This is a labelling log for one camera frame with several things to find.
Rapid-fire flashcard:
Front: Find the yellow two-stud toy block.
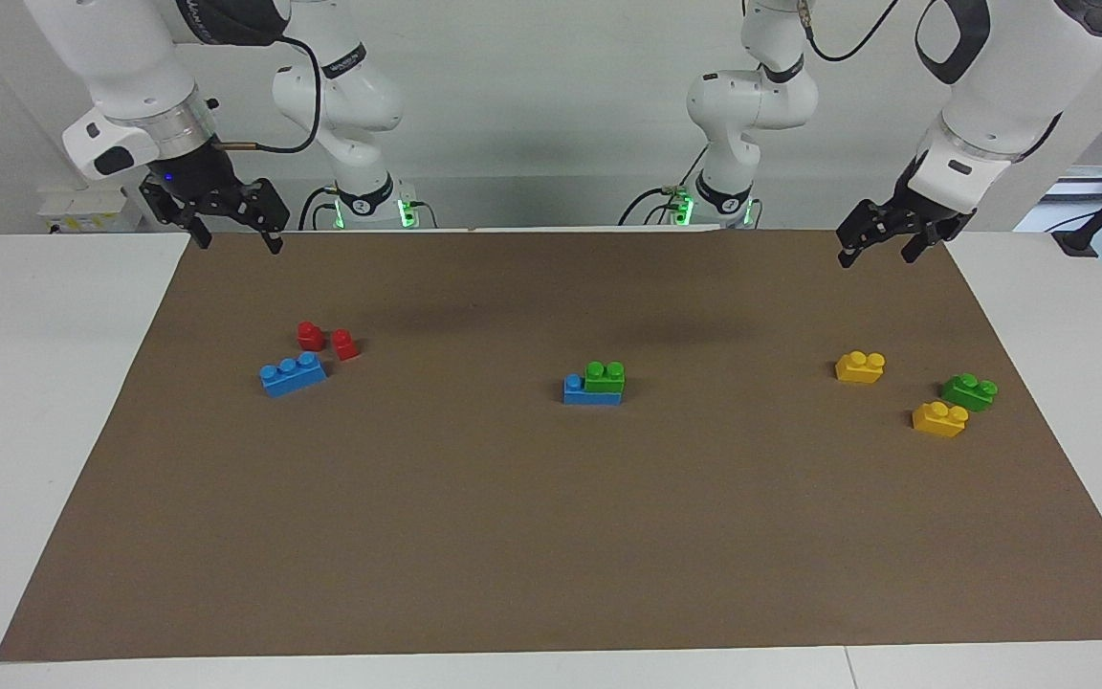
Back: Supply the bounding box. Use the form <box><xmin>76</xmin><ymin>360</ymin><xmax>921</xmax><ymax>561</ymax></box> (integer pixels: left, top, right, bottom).
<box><xmin>912</xmin><ymin>401</ymin><xmax>970</xmax><ymax>439</ymax></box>
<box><xmin>835</xmin><ymin>351</ymin><xmax>887</xmax><ymax>385</ymax></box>

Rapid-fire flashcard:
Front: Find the blue three-stud toy block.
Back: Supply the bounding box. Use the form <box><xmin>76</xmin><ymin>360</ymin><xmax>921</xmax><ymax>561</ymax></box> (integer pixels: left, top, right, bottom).
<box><xmin>259</xmin><ymin>351</ymin><xmax>329</xmax><ymax>398</ymax></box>
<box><xmin>563</xmin><ymin>374</ymin><xmax>624</xmax><ymax>407</ymax></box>

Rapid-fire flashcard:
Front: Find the black base cable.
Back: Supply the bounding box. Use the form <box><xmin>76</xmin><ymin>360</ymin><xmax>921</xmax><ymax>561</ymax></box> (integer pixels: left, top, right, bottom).
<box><xmin>298</xmin><ymin>187</ymin><xmax>338</xmax><ymax>231</ymax></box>
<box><xmin>618</xmin><ymin>144</ymin><xmax>711</xmax><ymax>227</ymax></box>

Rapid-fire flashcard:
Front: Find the brown paper table mat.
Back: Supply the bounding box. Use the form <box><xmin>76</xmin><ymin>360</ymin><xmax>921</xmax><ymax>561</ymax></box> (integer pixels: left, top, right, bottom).
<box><xmin>0</xmin><ymin>228</ymin><xmax>1102</xmax><ymax>663</ymax></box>

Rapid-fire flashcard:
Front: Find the white box with yellow labels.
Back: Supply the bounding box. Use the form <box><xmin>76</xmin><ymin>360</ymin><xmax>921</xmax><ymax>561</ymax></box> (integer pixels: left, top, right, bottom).
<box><xmin>37</xmin><ymin>187</ymin><xmax>143</xmax><ymax>233</ymax></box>

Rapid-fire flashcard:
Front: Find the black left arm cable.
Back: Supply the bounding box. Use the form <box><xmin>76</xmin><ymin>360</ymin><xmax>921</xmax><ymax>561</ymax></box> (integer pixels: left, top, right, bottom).
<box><xmin>800</xmin><ymin>0</ymin><xmax>901</xmax><ymax>64</ymax></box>

